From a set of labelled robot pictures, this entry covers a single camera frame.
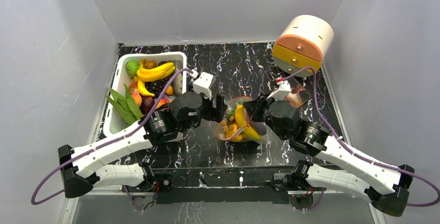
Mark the brown longan bunch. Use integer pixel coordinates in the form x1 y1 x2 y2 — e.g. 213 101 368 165
220 105 239 135

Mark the clear zip top bag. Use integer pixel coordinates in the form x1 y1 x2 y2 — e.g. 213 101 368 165
215 96 268 143

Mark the orange bell pepper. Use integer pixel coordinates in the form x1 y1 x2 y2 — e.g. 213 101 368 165
226 123 245 142

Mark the red peach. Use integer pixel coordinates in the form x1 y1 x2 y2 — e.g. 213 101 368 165
128 85 142 107

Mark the single yellow banana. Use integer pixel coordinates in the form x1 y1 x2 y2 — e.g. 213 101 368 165
235 105 260 141

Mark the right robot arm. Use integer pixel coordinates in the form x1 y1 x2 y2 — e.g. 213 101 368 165
243 95 414 217

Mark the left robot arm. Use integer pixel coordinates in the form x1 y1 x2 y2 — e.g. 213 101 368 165
58 92 227 199

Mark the white food bin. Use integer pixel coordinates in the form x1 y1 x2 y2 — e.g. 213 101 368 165
102 51 187 137

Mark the brown fish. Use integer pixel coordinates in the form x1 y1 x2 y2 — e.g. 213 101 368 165
172 74 183 96

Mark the black grape bunch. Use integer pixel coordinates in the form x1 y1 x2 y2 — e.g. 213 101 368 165
145 78 169 95

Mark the dark red plum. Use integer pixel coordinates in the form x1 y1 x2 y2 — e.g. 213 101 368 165
139 96 155 115

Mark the yellow banana bunch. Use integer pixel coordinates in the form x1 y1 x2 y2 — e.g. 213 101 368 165
136 59 175 82

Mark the small curved yellow banana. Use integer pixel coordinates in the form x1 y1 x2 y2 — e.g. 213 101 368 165
137 80 155 97

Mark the brown kiwi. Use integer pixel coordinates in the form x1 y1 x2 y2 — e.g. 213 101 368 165
143 60 157 69

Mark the green leaf vegetable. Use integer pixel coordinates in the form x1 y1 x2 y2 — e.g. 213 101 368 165
106 84 144 125

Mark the round drawer cabinet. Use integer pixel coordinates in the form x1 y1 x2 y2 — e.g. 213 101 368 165
272 15 334 77

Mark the green lime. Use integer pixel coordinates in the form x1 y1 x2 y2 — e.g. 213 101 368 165
125 60 140 76

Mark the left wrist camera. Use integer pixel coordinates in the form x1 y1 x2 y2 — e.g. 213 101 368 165
192 72 215 100

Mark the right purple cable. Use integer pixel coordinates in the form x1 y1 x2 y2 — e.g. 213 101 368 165
282 66 440 208

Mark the purple cable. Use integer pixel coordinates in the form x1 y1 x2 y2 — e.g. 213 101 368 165
282 66 440 208
31 67 197 206

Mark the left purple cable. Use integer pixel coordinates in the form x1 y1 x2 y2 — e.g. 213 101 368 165
31 67 197 206

